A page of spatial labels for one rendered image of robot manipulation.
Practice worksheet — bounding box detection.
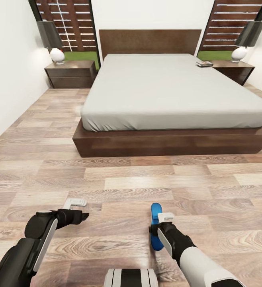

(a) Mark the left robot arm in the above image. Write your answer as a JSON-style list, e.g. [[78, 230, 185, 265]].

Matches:
[[0, 198, 89, 287]]

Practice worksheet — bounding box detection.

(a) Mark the sandal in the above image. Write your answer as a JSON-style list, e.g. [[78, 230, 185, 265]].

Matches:
[[151, 203, 164, 251]]

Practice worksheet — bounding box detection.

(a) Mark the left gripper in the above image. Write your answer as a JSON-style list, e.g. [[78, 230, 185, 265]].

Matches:
[[58, 208, 89, 227]]

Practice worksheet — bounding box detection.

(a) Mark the robot trunk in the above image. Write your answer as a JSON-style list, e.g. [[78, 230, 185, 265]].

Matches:
[[104, 269, 158, 287]]

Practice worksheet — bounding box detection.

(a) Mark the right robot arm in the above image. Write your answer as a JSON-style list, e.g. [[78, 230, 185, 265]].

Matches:
[[149, 212, 246, 287]]

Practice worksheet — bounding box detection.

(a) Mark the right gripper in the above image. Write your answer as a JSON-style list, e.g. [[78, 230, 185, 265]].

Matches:
[[149, 223, 163, 236]]

